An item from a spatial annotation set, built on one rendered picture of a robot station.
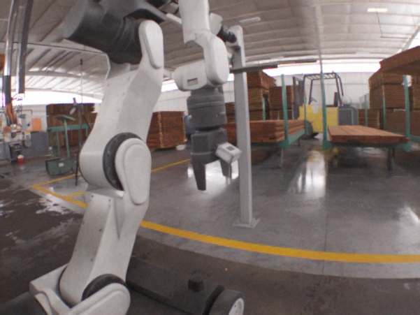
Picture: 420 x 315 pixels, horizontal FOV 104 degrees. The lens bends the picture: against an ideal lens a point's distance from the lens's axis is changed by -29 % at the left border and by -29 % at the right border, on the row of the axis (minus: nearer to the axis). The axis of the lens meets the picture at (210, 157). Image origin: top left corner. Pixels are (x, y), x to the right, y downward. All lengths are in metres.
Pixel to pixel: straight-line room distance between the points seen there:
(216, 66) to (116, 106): 0.26
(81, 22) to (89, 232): 0.49
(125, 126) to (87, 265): 0.35
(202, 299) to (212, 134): 0.44
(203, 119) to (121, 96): 0.22
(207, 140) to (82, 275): 0.43
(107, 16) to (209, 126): 0.36
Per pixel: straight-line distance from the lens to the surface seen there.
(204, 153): 0.49
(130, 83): 0.60
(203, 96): 0.50
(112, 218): 0.56
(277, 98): 10.46
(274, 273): 1.10
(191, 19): 0.55
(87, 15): 0.57
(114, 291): 0.57
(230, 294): 0.70
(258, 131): 2.78
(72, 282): 0.61
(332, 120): 7.69
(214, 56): 0.50
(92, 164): 0.56
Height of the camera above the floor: 0.68
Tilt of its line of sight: 9 degrees down
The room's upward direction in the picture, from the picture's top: 4 degrees counter-clockwise
